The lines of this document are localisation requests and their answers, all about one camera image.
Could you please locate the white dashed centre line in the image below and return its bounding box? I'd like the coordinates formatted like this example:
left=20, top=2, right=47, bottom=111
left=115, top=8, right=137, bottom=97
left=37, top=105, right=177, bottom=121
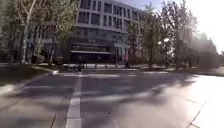
left=64, top=73, right=84, bottom=128

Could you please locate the grey concrete slab road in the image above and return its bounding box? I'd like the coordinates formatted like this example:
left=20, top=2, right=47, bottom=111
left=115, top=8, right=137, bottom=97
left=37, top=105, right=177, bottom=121
left=0, top=68, right=224, bottom=128

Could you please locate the row of low pale blocks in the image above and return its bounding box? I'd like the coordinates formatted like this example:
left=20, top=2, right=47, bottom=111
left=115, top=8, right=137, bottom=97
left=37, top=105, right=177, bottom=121
left=83, top=63, right=158, bottom=70

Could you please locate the row of trees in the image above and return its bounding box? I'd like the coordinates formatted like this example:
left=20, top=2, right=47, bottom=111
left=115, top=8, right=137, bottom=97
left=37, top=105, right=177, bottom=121
left=126, top=1, right=224, bottom=69
left=0, top=0, right=79, bottom=66

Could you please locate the street lamp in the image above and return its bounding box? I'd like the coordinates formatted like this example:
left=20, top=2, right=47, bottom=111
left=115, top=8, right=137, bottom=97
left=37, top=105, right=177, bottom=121
left=157, top=37, right=171, bottom=68

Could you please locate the pale stone kerb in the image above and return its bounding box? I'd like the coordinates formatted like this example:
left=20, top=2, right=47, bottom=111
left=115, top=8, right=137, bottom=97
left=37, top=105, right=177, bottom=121
left=0, top=68, right=59, bottom=98

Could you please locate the dark vehicle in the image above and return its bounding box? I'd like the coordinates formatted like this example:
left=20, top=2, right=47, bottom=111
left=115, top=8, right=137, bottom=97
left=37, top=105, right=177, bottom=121
left=63, top=63, right=86, bottom=72

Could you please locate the large curved grey building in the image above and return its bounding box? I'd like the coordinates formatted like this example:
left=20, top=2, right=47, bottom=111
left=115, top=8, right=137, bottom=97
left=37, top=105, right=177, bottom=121
left=26, top=0, right=151, bottom=65

